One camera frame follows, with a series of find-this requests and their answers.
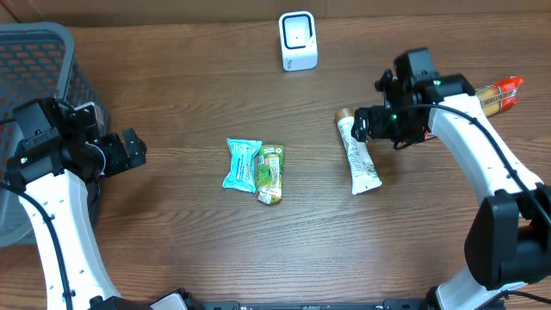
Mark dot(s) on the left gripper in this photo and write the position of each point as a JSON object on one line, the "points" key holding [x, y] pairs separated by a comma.
{"points": [[122, 160]]}

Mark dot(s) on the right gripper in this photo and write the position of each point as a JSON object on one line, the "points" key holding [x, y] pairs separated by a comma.
{"points": [[377, 116]]}

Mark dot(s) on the white cosmetic tube gold cap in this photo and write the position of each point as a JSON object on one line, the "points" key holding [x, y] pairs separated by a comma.
{"points": [[362, 168]]}

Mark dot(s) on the orange biscuit roll package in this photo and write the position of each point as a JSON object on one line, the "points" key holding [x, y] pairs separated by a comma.
{"points": [[500, 96]]}

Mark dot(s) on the teal wet wipes pack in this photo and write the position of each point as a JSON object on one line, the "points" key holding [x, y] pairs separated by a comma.
{"points": [[241, 175]]}

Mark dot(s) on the green juice carton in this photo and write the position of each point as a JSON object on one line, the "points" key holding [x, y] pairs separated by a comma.
{"points": [[269, 176]]}

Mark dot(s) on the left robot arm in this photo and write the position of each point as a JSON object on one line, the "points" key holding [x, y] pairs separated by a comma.
{"points": [[60, 154]]}

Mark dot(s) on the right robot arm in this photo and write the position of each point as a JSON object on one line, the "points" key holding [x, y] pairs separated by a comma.
{"points": [[508, 244]]}

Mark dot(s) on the white barcode scanner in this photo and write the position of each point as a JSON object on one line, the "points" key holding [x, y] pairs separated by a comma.
{"points": [[298, 41]]}

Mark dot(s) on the grey plastic shopping basket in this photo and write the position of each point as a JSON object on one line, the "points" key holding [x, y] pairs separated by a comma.
{"points": [[37, 60]]}

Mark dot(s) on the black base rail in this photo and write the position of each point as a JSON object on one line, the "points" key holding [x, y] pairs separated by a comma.
{"points": [[388, 304]]}

